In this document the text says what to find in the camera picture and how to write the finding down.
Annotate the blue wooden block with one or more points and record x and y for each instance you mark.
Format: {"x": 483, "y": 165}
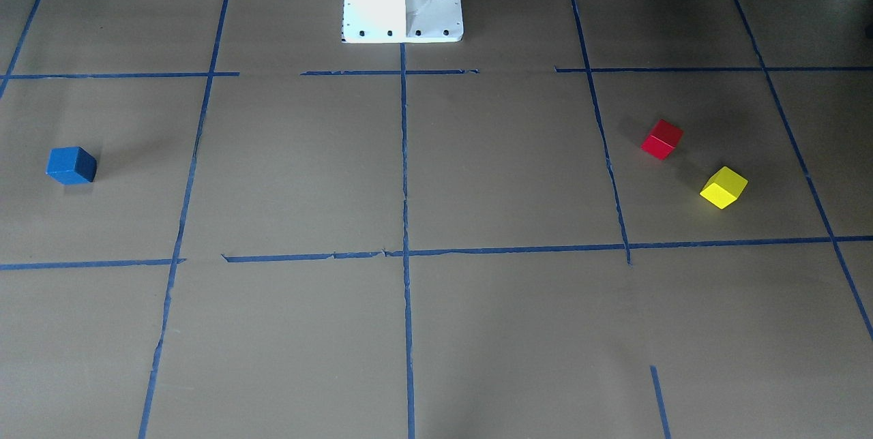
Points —
{"x": 71, "y": 166}

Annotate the yellow wooden block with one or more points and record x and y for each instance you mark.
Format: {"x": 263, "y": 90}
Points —
{"x": 724, "y": 187}

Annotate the red wooden block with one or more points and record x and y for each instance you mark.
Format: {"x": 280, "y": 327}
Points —
{"x": 662, "y": 140}

